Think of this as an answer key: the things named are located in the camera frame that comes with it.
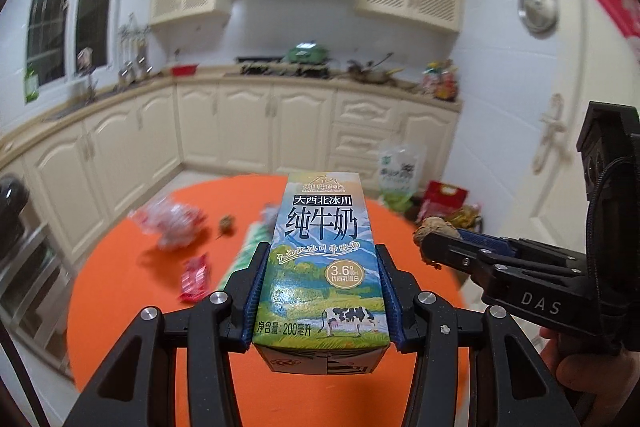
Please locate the red box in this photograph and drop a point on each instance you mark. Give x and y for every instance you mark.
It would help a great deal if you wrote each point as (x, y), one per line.
(442, 199)

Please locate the metal faucet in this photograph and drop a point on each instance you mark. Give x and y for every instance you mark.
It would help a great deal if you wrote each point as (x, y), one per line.
(90, 87)

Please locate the green bottle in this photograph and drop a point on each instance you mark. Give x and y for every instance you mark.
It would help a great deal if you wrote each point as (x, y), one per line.
(31, 84)

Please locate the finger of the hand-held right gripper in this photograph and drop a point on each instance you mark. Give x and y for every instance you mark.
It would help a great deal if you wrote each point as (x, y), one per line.
(487, 243)
(460, 259)

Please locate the clear plastic bag red print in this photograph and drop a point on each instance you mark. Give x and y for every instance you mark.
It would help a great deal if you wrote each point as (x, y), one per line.
(170, 222)

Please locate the hanging utensil rack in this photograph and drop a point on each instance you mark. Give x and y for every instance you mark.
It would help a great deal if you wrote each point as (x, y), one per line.
(134, 57)

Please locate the round silver wall clock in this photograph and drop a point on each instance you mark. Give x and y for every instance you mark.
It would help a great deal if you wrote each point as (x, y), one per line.
(538, 4)

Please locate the brown walnut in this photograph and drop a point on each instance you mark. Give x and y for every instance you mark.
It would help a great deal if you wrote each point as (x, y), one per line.
(432, 227)

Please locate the green striped packet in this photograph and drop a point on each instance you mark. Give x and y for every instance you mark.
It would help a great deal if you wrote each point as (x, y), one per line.
(247, 247)

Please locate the condiment bottles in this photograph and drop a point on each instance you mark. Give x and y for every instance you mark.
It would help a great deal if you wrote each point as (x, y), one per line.
(440, 82)

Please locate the white door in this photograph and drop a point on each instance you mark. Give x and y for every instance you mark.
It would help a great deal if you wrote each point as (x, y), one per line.
(545, 207)

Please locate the white rice bag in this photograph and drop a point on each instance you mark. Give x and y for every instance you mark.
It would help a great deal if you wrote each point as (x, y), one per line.
(400, 172)

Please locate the cream base cabinets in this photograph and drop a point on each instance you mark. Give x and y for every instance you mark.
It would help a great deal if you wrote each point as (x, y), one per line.
(240, 127)

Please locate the metal shelf rack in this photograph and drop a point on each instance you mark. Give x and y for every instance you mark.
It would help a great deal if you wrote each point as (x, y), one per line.
(30, 287)

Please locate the green electric pot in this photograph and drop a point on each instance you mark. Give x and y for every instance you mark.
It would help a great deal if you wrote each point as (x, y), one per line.
(307, 53)

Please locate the wok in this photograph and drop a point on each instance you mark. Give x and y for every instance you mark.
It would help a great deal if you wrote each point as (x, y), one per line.
(370, 74)

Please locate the gold foil packets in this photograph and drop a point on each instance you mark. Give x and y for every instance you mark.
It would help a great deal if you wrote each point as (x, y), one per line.
(467, 218)

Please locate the kitchen window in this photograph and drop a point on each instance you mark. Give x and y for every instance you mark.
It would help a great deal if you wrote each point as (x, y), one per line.
(55, 7)

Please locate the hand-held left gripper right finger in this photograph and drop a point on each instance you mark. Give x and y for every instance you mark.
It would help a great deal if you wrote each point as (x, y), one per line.
(395, 312)

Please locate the red snack packet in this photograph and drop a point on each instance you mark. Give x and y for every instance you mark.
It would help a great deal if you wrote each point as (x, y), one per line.
(196, 279)

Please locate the person's right hand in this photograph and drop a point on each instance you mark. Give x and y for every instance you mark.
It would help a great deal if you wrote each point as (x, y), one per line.
(590, 372)

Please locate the black rice cooker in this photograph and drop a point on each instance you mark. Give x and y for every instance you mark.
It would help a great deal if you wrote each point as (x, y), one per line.
(12, 202)

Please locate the gas stove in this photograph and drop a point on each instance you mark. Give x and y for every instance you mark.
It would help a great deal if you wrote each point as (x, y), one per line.
(270, 69)

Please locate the small brown nut shell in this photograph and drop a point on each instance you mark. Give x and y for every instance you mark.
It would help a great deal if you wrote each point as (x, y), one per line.
(226, 226)

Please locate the red basin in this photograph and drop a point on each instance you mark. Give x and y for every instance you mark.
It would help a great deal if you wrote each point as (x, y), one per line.
(185, 70)

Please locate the milk carton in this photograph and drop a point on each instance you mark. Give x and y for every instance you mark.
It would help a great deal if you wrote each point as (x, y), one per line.
(320, 257)

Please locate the red wall decoration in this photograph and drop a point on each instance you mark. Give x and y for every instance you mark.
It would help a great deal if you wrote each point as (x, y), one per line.
(620, 2)

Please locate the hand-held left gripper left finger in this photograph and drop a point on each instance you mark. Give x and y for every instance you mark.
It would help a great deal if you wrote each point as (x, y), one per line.
(252, 312)

